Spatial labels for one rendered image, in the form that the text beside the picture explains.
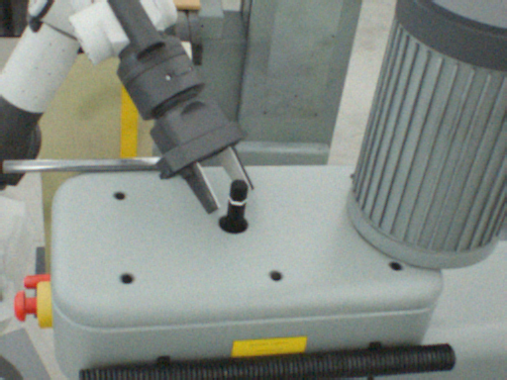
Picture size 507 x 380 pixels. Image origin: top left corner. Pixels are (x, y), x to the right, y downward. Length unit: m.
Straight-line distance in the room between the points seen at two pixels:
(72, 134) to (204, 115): 2.05
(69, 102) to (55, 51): 1.64
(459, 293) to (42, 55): 0.72
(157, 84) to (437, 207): 0.35
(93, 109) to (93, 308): 2.08
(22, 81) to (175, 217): 0.42
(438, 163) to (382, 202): 0.09
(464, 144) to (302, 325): 0.28
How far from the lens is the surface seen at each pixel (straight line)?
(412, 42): 0.86
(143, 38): 0.93
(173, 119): 0.94
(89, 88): 2.88
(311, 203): 1.03
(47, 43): 1.27
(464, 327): 1.13
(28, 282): 1.16
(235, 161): 0.97
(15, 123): 1.33
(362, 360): 0.98
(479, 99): 0.84
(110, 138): 3.00
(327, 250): 0.97
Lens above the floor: 2.54
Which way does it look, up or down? 38 degrees down
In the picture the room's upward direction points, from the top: 9 degrees clockwise
